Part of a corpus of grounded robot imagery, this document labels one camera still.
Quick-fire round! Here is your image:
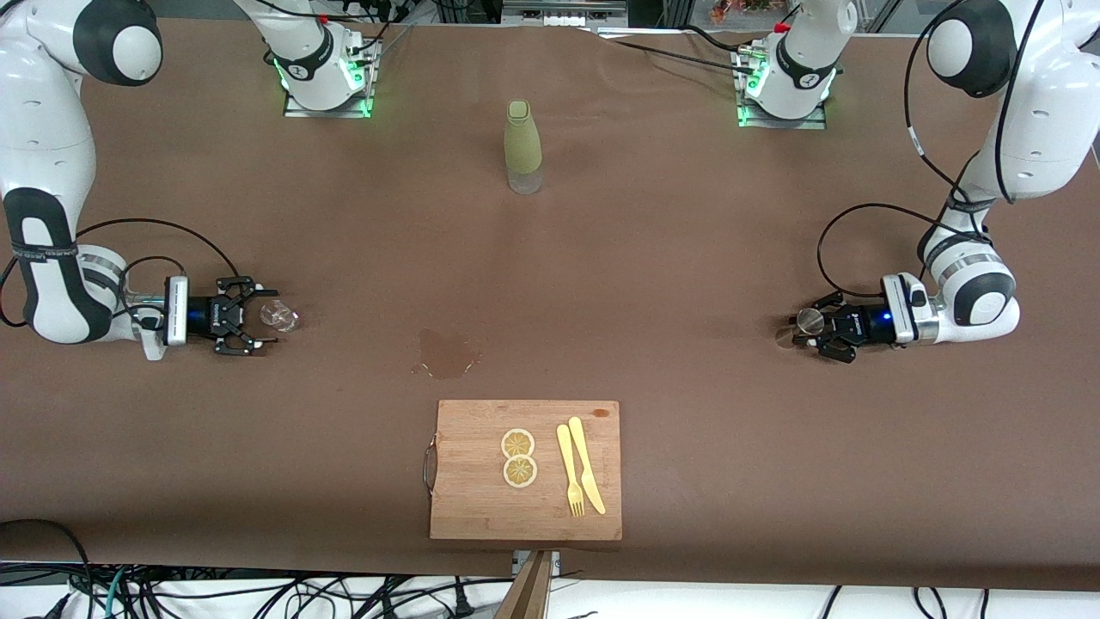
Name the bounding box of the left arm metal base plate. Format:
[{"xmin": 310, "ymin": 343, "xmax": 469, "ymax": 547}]
[{"xmin": 736, "ymin": 47, "xmax": 828, "ymax": 130}]

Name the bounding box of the grey power strip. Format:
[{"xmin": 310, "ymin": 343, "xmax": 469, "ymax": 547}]
[{"xmin": 503, "ymin": 0, "xmax": 628, "ymax": 27}]

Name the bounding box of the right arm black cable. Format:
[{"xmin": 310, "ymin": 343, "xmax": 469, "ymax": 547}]
[{"xmin": 0, "ymin": 218, "xmax": 243, "ymax": 329}]

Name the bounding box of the yellow plastic fork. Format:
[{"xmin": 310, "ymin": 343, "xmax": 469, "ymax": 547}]
[{"xmin": 556, "ymin": 424, "xmax": 586, "ymax": 518}]

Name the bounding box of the yellow plastic knife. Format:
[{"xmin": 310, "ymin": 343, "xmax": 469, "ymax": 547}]
[{"xmin": 568, "ymin": 417, "xmax": 607, "ymax": 515}]

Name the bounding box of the steel jigger measuring cup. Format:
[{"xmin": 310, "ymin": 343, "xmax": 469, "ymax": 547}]
[{"xmin": 776, "ymin": 308, "xmax": 824, "ymax": 350}]

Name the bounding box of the green sleeved glass bottle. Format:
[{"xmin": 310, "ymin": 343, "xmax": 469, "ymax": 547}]
[{"xmin": 504, "ymin": 100, "xmax": 544, "ymax": 195}]

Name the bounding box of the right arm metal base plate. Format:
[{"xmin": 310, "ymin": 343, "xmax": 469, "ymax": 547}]
[{"xmin": 284, "ymin": 39, "xmax": 376, "ymax": 119}]

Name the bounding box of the black looped cable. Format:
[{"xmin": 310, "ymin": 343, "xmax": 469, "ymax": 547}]
[{"xmin": 0, "ymin": 518, "xmax": 92, "ymax": 596}]

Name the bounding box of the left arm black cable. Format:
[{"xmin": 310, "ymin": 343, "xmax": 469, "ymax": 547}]
[{"xmin": 816, "ymin": 0, "xmax": 1051, "ymax": 298}]

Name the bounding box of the black cable to arm base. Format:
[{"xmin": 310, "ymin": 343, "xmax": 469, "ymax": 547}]
[{"xmin": 593, "ymin": 26, "xmax": 759, "ymax": 75}]

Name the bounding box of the brown paper table cover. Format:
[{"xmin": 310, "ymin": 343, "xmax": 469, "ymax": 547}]
[{"xmin": 0, "ymin": 15, "xmax": 1100, "ymax": 594}]

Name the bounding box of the wooden cutting board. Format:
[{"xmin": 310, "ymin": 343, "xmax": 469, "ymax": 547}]
[{"xmin": 423, "ymin": 400, "xmax": 623, "ymax": 542}]

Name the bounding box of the wooden tripod leg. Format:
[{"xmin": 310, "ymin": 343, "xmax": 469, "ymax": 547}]
[{"xmin": 497, "ymin": 550, "xmax": 555, "ymax": 619}]

